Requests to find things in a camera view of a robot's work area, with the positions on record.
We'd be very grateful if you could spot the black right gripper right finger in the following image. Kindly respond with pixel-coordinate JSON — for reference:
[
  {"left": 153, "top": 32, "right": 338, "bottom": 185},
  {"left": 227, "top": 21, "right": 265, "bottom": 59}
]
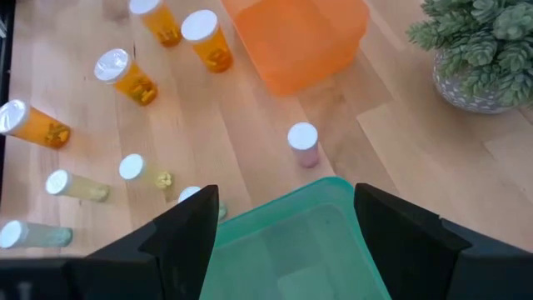
[{"left": 353, "top": 182, "right": 533, "bottom": 300}]

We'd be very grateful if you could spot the green translucent plastic bin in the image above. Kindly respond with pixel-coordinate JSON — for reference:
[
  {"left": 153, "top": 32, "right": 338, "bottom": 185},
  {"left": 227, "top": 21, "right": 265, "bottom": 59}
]
[{"left": 198, "top": 176, "right": 392, "bottom": 300}]

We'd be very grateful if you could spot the yellow pill bottle white cap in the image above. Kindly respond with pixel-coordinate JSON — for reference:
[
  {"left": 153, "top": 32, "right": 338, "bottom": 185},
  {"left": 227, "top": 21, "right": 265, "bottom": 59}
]
[
  {"left": 118, "top": 152, "right": 174, "bottom": 191},
  {"left": 44, "top": 168, "right": 112, "bottom": 203}
]

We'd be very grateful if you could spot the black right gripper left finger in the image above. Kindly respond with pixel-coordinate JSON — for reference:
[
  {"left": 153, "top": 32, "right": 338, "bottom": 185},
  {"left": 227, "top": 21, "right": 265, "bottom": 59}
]
[{"left": 82, "top": 184, "right": 221, "bottom": 300}]

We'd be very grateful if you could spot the orange translucent plastic bin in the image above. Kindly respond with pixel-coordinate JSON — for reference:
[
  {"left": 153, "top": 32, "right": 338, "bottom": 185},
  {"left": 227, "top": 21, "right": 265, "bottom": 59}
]
[{"left": 220, "top": 0, "right": 371, "bottom": 97}]

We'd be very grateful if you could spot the orange pill bottle white cap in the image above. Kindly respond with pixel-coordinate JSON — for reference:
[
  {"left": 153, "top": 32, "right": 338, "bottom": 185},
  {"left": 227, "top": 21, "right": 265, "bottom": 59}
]
[
  {"left": 127, "top": 0, "right": 183, "bottom": 48},
  {"left": 180, "top": 9, "right": 234, "bottom": 74},
  {"left": 0, "top": 98, "right": 72, "bottom": 150},
  {"left": 93, "top": 47, "right": 159, "bottom": 107}
]

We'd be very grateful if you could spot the green artificial succulent plant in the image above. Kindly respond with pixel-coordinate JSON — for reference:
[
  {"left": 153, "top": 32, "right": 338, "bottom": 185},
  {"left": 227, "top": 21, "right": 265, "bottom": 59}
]
[{"left": 406, "top": 0, "right": 533, "bottom": 108}]

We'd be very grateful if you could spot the pink pill bottle white cap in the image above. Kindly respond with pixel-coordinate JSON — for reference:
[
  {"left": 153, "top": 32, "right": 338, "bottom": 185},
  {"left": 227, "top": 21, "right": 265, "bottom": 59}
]
[{"left": 286, "top": 122, "right": 321, "bottom": 169}]

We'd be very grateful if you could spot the grey patterned plant pot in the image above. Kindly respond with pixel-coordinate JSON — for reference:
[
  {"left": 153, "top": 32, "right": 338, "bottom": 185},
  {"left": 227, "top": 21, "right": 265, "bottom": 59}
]
[{"left": 431, "top": 49, "right": 526, "bottom": 115}]

